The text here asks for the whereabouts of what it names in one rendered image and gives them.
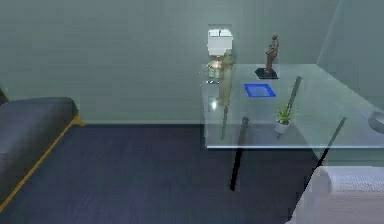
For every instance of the dark grey sofa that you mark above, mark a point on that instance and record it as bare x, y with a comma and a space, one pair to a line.
30, 130

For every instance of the blue square tray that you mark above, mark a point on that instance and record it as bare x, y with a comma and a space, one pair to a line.
259, 90

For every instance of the white table lamp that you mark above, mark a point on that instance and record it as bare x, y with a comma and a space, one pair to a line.
219, 46

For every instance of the small potted green plant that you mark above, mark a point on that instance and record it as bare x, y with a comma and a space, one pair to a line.
283, 118

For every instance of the brown figure statue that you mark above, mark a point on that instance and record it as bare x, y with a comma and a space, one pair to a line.
272, 53

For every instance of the glass table with black legs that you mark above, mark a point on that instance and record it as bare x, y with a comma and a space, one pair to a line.
316, 110

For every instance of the grey round bowl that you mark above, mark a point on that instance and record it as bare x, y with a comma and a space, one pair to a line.
377, 121

